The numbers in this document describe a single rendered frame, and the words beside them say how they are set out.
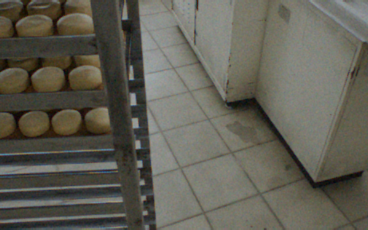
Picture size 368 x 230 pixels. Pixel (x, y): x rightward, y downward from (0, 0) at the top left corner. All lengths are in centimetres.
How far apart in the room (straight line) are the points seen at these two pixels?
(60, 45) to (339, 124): 133
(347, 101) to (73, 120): 118
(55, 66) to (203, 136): 158
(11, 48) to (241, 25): 158
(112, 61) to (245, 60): 168
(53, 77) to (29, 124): 11
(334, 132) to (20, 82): 134
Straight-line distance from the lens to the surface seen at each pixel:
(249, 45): 210
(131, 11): 96
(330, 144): 175
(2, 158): 134
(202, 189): 190
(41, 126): 68
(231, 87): 221
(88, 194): 140
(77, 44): 53
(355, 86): 158
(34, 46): 54
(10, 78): 64
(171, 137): 215
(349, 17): 153
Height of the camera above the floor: 148
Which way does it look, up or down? 40 degrees down
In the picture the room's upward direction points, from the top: straight up
